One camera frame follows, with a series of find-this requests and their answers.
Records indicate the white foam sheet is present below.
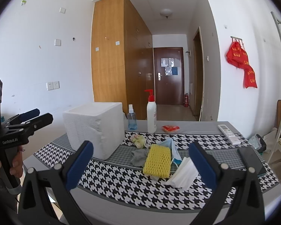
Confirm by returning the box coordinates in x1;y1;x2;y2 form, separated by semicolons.
165;157;198;190

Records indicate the blue surgical mask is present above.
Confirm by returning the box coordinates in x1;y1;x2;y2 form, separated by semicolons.
158;138;182;168

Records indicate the yellow foam fruit net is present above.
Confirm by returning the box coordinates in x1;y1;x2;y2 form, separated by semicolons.
143;144;171;179

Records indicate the grey towel cloth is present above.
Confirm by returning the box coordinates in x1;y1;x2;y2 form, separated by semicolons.
131;149;149;167

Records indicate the green floral cloth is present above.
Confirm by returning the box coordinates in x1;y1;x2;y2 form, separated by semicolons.
130;134;146;149

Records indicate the person's left hand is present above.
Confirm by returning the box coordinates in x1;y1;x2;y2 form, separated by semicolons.
0;146;23;178

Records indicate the black smartphone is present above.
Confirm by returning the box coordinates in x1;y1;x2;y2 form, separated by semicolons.
237;147;267;176

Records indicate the white remote control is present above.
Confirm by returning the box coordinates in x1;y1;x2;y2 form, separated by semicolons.
218;124;241;145

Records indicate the white styrofoam box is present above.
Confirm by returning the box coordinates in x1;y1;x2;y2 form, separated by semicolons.
63;102;125;160

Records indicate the blue spray bottle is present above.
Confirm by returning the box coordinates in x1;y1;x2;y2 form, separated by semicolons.
127;104;138;131

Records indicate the red snack packet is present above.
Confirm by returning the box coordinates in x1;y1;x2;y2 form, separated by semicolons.
161;125;180;134

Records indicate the wooden wardrobe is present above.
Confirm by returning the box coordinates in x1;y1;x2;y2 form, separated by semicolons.
91;0;154;120

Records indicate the red fire extinguisher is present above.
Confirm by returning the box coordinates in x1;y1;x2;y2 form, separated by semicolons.
184;94;189;108

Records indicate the white pump bottle red cap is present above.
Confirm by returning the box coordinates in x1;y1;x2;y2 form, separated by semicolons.
145;89;157;134

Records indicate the dark red entry door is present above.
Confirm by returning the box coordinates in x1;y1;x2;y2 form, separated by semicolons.
154;47;184;106

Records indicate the ceiling lamp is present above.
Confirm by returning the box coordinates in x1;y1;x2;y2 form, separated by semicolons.
160;9;173;19

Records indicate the white wall socket pair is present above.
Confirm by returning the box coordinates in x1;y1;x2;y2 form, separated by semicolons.
46;81;60;90

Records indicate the white wall switch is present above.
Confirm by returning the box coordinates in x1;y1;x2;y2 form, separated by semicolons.
55;39;61;46

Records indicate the side doorway frame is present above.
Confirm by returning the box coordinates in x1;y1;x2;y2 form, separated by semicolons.
193;27;204;121

